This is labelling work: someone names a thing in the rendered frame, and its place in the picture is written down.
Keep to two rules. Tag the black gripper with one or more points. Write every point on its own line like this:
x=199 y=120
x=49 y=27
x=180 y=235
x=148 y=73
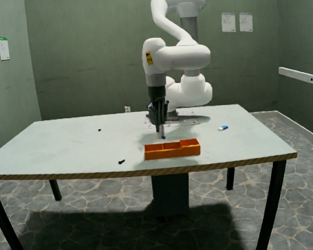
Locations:
x=158 y=109

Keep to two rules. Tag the orange three-compartment tray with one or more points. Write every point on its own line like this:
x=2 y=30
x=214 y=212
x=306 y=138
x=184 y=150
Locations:
x=182 y=148

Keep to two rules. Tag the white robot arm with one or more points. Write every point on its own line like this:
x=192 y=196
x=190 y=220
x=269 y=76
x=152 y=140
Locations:
x=187 y=55

